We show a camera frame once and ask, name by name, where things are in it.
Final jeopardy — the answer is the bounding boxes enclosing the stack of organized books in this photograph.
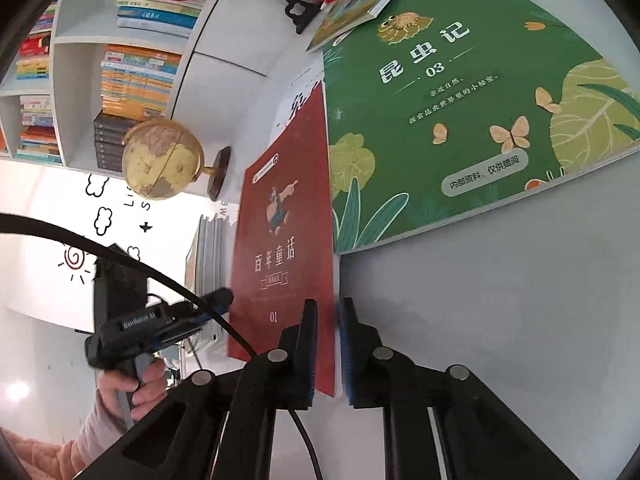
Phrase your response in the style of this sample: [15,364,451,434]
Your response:
[184,216,231,358]

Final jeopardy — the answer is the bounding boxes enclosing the red fairy tale book 01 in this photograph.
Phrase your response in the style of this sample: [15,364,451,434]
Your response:
[230,84,335,396]

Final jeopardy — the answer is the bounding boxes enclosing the green insect book 03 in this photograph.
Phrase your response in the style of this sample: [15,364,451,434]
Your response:
[323,0,639,254]

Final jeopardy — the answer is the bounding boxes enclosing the pink sleeve forearm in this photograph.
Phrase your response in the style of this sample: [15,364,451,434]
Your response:
[2,396,126,479]

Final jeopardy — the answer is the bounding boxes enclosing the person left hand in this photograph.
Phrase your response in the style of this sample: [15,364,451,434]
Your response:
[96,358,167,422]

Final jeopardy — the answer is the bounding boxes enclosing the yellow desk globe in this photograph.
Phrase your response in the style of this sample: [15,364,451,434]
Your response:
[122,118,232,202]

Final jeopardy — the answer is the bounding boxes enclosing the black book set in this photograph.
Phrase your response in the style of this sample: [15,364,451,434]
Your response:
[93,110,138,174]

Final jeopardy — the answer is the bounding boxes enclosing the orange yellow book row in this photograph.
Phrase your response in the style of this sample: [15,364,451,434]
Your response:
[100,44,181,120]

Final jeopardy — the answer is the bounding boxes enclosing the white bookshelf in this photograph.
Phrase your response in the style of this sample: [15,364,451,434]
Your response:
[1,0,314,200]

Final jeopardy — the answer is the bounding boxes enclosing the white blue book row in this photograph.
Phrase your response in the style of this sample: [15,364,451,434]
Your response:
[116,0,204,38]

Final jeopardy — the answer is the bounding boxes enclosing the black cable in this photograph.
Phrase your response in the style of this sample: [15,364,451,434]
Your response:
[0,212,326,480]

